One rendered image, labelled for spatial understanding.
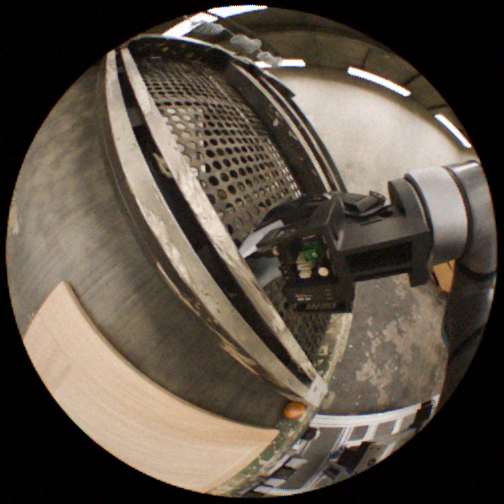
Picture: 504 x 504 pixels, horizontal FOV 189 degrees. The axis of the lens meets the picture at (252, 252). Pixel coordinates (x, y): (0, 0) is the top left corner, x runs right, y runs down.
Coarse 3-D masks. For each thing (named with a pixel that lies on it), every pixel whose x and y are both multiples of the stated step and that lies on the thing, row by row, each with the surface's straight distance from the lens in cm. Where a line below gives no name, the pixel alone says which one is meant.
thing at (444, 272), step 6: (444, 264) 354; (450, 264) 342; (432, 270) 380; (438, 270) 363; (444, 270) 351; (450, 270) 337; (432, 276) 380; (438, 276) 359; (444, 276) 347; (450, 276) 336; (444, 282) 343; (450, 282) 351; (438, 288) 355; (444, 288) 350; (438, 294) 353
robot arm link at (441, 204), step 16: (416, 176) 13; (432, 176) 13; (448, 176) 14; (416, 192) 13; (432, 192) 12; (448, 192) 13; (432, 208) 12; (448, 208) 12; (464, 208) 13; (432, 224) 12; (448, 224) 12; (464, 224) 13; (432, 240) 12; (448, 240) 13; (464, 240) 14; (432, 256) 13; (448, 256) 14
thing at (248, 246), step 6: (276, 222) 17; (264, 228) 18; (270, 228) 18; (252, 234) 19; (258, 234) 19; (264, 234) 18; (246, 240) 20; (252, 240) 19; (258, 240) 18; (246, 246) 19; (252, 246) 17; (240, 252) 18; (246, 252) 16; (252, 252) 16
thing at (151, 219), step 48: (96, 96) 39; (144, 96) 23; (144, 144) 19; (144, 192) 13; (192, 192) 14; (144, 240) 15; (192, 240) 16; (192, 288) 12; (240, 288) 15; (240, 336) 15; (288, 336) 21; (288, 384) 25
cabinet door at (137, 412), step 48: (48, 336) 21; (96, 336) 18; (48, 384) 26; (96, 384) 21; (144, 384) 20; (96, 432) 29; (144, 432) 26; (192, 432) 27; (240, 432) 34; (192, 480) 48
